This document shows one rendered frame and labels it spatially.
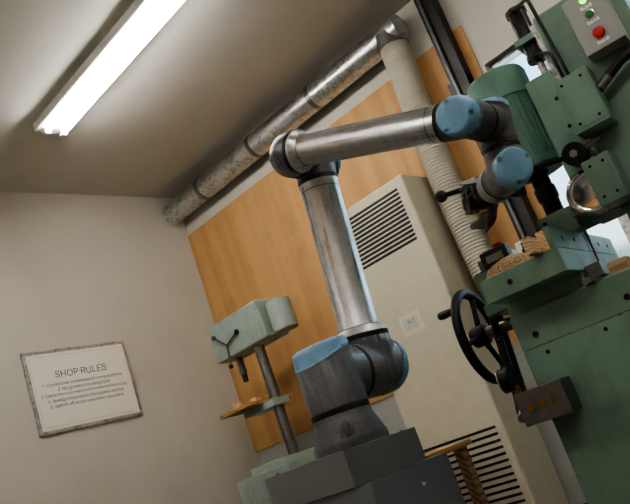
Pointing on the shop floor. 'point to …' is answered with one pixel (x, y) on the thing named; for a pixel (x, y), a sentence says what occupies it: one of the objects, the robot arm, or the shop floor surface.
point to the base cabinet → (605, 404)
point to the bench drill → (250, 334)
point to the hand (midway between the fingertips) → (478, 206)
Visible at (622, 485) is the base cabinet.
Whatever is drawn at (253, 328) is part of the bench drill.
